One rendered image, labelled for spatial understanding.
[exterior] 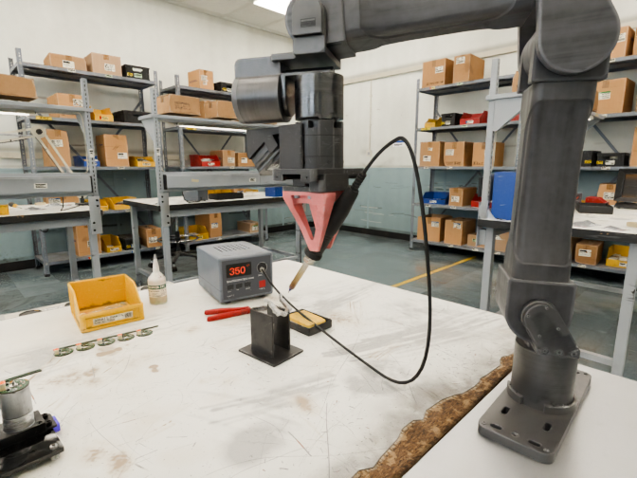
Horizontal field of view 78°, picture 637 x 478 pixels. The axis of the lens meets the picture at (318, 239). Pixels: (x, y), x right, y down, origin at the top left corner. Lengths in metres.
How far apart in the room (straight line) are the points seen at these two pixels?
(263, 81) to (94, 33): 4.75
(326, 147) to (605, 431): 0.42
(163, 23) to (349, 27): 5.12
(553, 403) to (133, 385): 0.49
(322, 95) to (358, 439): 0.36
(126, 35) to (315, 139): 4.92
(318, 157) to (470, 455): 0.34
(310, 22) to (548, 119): 0.25
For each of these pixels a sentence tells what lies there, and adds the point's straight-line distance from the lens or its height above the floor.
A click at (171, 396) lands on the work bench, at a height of 0.75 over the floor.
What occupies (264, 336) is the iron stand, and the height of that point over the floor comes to 0.78.
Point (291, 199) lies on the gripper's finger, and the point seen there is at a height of 0.98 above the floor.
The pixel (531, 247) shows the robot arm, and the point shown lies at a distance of 0.46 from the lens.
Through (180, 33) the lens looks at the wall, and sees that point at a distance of 5.60.
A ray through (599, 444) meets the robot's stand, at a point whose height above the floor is 0.75.
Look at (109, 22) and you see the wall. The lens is 5.29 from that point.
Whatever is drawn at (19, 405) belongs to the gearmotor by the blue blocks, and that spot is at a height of 0.80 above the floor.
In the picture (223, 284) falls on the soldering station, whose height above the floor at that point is 0.79.
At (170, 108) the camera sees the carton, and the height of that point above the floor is 1.41.
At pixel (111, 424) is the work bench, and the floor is 0.75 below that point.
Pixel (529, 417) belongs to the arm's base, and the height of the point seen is 0.76.
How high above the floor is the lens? 1.02
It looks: 11 degrees down
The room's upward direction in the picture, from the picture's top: straight up
